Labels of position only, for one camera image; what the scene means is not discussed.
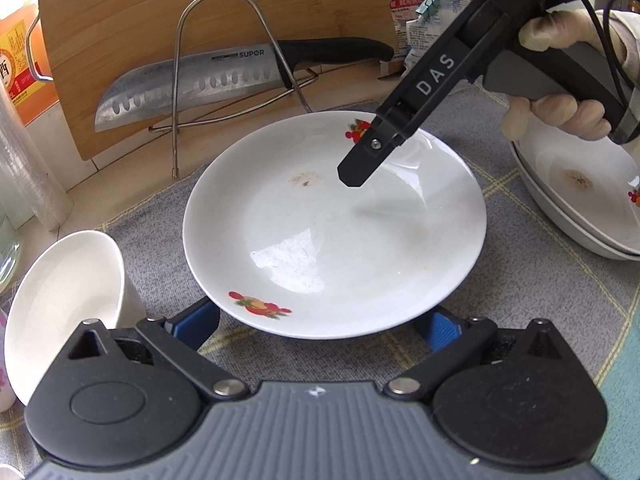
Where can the plastic wrap roll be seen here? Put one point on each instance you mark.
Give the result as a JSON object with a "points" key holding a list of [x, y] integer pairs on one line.
{"points": [[30, 175]]}

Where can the person's right hand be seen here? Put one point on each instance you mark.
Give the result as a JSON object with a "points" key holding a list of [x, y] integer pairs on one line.
{"points": [[560, 27]]}

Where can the wooden cutting board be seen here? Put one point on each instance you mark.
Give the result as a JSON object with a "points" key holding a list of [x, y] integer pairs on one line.
{"points": [[125, 20]]}

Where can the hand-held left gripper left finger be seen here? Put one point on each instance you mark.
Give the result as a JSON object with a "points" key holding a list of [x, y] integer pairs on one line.
{"points": [[197, 322]]}

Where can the grey and teal towel mat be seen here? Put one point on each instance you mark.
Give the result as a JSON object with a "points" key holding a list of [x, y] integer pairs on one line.
{"points": [[525, 310]]}

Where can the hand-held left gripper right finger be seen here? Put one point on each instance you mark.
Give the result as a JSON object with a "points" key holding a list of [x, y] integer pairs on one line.
{"points": [[442, 332]]}

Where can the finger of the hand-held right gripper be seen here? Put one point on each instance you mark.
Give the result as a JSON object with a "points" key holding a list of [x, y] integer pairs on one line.
{"points": [[365, 160]]}

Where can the orange cooking oil bottle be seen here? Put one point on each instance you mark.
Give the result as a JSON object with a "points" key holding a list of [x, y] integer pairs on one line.
{"points": [[20, 75]]}

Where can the white bag with blue print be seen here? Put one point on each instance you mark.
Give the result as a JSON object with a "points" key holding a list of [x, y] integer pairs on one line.
{"points": [[450, 30]]}

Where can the blue binder clip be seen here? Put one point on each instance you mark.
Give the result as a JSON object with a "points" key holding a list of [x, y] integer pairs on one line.
{"points": [[430, 2]]}

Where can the person's right forearm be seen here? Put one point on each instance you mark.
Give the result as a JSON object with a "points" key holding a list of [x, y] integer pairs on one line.
{"points": [[632, 45]]}

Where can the white floral plate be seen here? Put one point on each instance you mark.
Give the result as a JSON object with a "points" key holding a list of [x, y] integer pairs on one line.
{"points": [[582, 234], [325, 220], [575, 180]]}

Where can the white bag with red label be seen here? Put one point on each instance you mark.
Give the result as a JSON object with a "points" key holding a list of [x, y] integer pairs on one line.
{"points": [[400, 15]]}

